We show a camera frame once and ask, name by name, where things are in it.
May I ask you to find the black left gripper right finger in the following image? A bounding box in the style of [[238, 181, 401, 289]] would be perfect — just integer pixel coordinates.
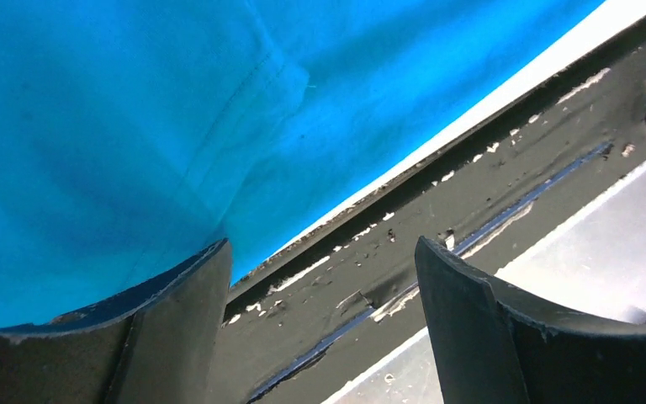
[[415, 237, 646, 403]]

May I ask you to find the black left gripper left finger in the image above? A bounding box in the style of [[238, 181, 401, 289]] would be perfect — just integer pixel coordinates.
[[0, 240, 232, 403]]

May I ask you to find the blue t shirt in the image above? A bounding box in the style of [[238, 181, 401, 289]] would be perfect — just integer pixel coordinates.
[[0, 1, 598, 328]]

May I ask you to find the aluminium frame rail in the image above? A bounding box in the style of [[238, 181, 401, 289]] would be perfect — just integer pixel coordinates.
[[329, 161, 646, 403]]

